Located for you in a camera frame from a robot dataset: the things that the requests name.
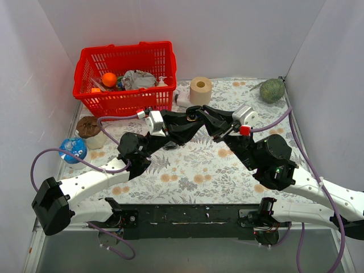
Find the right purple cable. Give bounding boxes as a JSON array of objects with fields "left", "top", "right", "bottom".
[{"left": 249, "top": 106, "right": 346, "bottom": 273}]

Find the green melon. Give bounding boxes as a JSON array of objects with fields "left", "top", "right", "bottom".
[{"left": 250, "top": 78, "right": 285, "bottom": 104}]

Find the orange fruit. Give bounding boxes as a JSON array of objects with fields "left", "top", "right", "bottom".
[{"left": 101, "top": 72, "right": 117, "bottom": 88}]

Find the small orange block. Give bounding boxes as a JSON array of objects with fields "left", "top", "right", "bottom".
[{"left": 91, "top": 88, "right": 101, "bottom": 93}]

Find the brown-lid white jar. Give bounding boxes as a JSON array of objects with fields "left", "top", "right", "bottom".
[{"left": 76, "top": 116, "right": 106, "bottom": 150}]

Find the crumpled silver snack bag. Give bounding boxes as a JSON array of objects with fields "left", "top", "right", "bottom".
[{"left": 121, "top": 69, "right": 157, "bottom": 90}]

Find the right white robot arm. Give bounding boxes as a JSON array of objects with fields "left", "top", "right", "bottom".
[{"left": 161, "top": 105, "right": 363, "bottom": 240}]

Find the brown toilet paper roll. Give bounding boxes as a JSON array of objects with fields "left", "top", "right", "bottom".
[{"left": 189, "top": 77, "right": 212, "bottom": 106}]

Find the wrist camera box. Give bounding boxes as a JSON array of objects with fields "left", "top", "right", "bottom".
[
  {"left": 232, "top": 105, "right": 259, "bottom": 136},
  {"left": 146, "top": 110, "right": 166, "bottom": 137}
]

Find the taped black earbud case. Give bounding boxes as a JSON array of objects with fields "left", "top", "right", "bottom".
[{"left": 164, "top": 142, "right": 178, "bottom": 150}]

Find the white pump bottle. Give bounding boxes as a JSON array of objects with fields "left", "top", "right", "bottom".
[{"left": 156, "top": 76, "right": 168, "bottom": 87}]

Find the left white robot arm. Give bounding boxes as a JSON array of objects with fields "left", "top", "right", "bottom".
[{"left": 31, "top": 118, "right": 204, "bottom": 235}]

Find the white lotion bottle lying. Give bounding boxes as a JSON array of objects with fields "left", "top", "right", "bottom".
[{"left": 173, "top": 90, "right": 194, "bottom": 108}]

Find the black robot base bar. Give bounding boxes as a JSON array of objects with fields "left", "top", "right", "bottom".
[{"left": 94, "top": 198, "right": 289, "bottom": 245}]

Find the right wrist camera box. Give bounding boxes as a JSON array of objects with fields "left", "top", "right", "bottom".
[{"left": 232, "top": 105, "right": 259, "bottom": 136}]

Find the red plastic shopping basket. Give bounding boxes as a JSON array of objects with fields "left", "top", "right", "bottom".
[{"left": 73, "top": 41, "right": 177, "bottom": 117}]

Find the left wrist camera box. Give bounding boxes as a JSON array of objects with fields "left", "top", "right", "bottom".
[{"left": 146, "top": 110, "right": 166, "bottom": 137}]

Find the floral patterned table mat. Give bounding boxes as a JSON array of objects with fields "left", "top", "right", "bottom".
[{"left": 55, "top": 79, "right": 316, "bottom": 205}]

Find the clear plastic packet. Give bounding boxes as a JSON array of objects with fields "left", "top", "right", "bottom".
[{"left": 89, "top": 77, "right": 109, "bottom": 92}]

